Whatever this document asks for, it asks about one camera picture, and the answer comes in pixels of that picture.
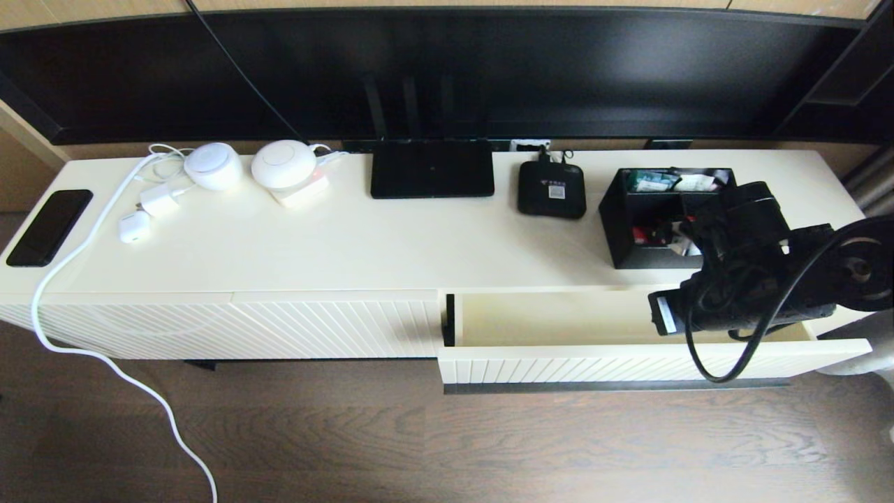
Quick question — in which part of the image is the black compartment organizer box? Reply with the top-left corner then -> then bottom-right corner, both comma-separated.
599,168 -> 738,270

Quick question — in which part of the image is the cream drawer with black handle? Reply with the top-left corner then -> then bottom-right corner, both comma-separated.
437,288 -> 874,395

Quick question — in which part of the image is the cream TV cabinet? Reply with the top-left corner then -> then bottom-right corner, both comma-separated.
0,150 -> 894,371

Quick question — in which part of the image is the green snack packet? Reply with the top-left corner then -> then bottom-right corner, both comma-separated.
626,172 -> 678,194

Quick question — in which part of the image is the black square set-top box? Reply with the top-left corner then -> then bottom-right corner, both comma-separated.
518,161 -> 587,220

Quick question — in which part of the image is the grey curtain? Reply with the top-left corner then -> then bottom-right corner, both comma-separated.
838,143 -> 894,224

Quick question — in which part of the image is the black flat television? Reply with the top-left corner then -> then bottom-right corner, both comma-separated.
0,8 -> 867,149

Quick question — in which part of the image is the black router with antennas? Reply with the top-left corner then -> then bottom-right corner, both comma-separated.
362,75 -> 496,201

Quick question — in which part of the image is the cream square socket block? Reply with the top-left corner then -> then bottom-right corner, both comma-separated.
269,174 -> 330,208

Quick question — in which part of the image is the white round puck device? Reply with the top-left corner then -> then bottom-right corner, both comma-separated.
251,140 -> 318,190

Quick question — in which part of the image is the small white dome speaker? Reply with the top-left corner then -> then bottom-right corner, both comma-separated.
184,143 -> 244,192

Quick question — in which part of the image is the white charger adapter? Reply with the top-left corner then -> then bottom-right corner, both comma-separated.
139,182 -> 192,220

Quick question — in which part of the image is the white earbuds case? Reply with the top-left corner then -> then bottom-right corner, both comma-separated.
119,211 -> 152,244

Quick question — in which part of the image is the black smartphone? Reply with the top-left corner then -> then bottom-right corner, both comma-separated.
6,189 -> 94,268

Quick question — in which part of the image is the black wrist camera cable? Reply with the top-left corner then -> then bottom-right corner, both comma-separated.
684,220 -> 894,384

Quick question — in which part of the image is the black wall shelf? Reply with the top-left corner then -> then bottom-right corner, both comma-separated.
772,0 -> 894,144

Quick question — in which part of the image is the white plug with cable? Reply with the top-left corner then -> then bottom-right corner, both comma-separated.
311,144 -> 349,168

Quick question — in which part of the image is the thin black hanging cable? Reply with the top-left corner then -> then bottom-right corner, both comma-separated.
183,0 -> 308,144

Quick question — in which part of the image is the thin white charger cable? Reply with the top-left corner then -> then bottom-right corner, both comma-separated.
136,144 -> 196,183

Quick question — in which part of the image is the thick white power cable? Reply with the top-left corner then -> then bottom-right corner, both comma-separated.
31,154 -> 219,503

